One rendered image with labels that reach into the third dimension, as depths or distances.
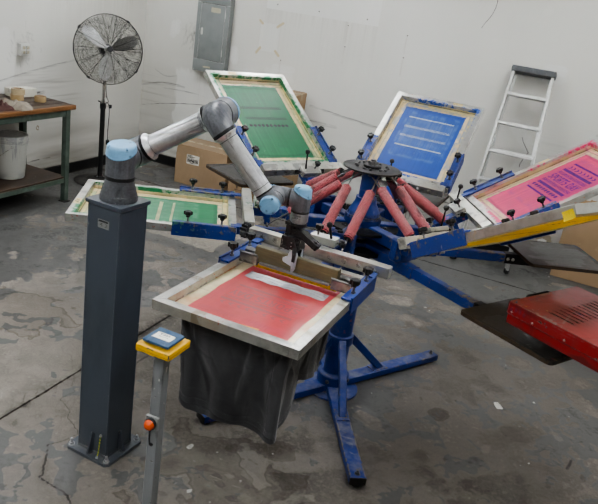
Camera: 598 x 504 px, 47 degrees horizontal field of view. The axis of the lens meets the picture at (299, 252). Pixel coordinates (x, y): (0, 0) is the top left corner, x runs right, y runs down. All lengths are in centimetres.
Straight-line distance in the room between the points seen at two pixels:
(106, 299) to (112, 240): 27
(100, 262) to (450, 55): 459
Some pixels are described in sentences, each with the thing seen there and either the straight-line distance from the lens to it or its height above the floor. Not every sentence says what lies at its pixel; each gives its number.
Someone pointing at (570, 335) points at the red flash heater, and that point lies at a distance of 265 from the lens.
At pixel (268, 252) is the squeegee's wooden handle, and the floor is 105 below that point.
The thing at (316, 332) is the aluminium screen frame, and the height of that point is 99.
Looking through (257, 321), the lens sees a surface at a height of 96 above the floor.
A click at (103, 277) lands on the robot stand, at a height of 88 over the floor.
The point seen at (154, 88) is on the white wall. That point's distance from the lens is 815.
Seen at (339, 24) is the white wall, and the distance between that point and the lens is 709.
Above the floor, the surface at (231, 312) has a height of 96.
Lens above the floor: 208
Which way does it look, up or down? 20 degrees down
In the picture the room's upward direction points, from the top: 9 degrees clockwise
